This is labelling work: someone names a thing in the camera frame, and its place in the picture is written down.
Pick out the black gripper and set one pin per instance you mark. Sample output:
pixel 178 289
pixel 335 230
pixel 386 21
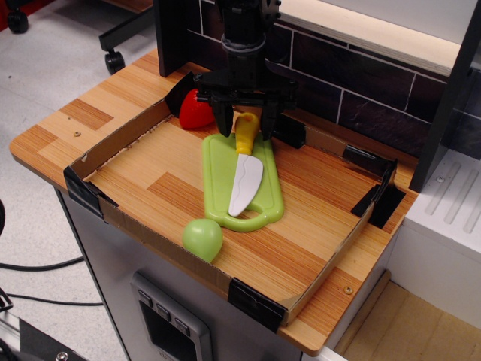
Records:
pixel 247 80

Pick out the yellow handled white toy knife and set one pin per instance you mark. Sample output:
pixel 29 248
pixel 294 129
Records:
pixel 249 169

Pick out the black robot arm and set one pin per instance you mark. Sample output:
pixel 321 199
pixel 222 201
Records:
pixel 246 24

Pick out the green plastic cutting board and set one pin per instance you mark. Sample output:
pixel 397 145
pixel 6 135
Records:
pixel 219 166

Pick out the red toy strawberry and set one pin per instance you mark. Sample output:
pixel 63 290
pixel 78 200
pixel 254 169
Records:
pixel 195 114

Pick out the green toy pear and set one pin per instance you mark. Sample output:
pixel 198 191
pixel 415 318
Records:
pixel 203 238

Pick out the black rolling chair base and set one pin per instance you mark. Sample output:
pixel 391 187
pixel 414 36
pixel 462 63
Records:
pixel 114 60

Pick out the white toy sink drainboard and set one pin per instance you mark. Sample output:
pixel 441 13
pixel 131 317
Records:
pixel 448 208

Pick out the grey toy dishwasher panel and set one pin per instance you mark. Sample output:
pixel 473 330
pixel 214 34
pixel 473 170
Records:
pixel 174 331

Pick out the black chair caster wheel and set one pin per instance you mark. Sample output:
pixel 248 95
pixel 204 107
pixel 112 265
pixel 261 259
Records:
pixel 17 22

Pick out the black vertical post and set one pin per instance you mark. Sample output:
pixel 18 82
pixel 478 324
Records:
pixel 451 106

